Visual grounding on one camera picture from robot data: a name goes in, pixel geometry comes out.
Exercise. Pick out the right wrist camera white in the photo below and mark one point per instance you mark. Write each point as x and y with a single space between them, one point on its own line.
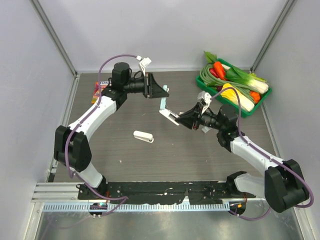
204 99

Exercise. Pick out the small orange tomato toy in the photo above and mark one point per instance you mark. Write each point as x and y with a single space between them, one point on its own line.
255 96

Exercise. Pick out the blue white stapler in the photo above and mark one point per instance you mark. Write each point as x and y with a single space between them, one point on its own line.
167 113

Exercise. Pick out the green plastic tray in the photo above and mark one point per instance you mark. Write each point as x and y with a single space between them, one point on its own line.
212 91

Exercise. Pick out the orange carrot toy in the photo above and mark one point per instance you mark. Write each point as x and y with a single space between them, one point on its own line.
217 66

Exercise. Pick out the staple box tray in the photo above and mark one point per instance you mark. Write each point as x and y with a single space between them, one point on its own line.
205 129

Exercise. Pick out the bok choy toy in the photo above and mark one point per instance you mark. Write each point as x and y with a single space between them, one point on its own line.
237 75

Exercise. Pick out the candy bag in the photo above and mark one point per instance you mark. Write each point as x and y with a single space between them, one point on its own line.
98 88

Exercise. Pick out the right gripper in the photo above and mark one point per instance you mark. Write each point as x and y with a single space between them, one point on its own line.
193 116

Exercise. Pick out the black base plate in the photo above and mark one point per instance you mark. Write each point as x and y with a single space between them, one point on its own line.
172 192

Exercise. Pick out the green long beans bundle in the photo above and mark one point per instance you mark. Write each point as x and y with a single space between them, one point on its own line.
212 81

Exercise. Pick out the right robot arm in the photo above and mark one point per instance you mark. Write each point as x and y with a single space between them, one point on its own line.
282 183

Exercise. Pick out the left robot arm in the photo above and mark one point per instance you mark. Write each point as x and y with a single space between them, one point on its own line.
71 143

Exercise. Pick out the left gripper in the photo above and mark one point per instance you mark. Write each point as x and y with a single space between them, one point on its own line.
151 89

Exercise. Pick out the purple onion toy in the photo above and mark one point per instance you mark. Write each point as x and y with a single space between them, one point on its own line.
218 88

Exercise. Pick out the napa cabbage toy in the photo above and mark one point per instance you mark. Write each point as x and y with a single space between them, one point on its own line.
230 94

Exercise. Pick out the red pepper toy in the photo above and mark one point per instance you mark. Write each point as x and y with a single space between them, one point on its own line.
214 73

